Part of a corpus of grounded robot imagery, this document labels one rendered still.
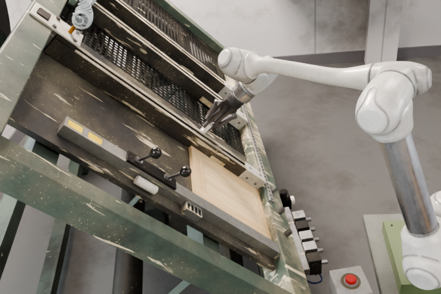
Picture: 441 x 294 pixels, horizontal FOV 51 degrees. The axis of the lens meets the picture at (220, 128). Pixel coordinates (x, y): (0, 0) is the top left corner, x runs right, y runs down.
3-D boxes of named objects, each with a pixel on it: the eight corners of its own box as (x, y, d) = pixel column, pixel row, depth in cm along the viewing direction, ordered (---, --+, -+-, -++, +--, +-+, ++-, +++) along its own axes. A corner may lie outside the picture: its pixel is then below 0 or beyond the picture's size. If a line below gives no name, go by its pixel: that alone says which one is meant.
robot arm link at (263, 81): (249, 82, 193) (231, 72, 183) (275, 56, 188) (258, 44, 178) (261, 100, 188) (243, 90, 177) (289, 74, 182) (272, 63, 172)
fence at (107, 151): (272, 258, 178) (280, 253, 177) (56, 133, 135) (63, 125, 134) (270, 249, 182) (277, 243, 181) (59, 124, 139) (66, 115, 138)
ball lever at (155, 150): (139, 169, 148) (162, 159, 138) (129, 163, 146) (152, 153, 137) (143, 159, 150) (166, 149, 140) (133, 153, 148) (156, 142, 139)
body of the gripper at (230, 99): (244, 98, 193) (229, 111, 197) (230, 86, 190) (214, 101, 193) (247, 107, 187) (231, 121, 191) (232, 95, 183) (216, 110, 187)
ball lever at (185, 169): (168, 186, 153) (191, 178, 144) (159, 181, 152) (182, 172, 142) (171, 176, 155) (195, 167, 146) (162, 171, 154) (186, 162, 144)
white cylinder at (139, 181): (132, 185, 145) (152, 196, 149) (138, 179, 144) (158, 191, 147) (133, 179, 147) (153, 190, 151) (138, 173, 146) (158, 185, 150)
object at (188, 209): (196, 222, 157) (202, 217, 156) (181, 213, 154) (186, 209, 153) (195, 214, 160) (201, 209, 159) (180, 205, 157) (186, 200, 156)
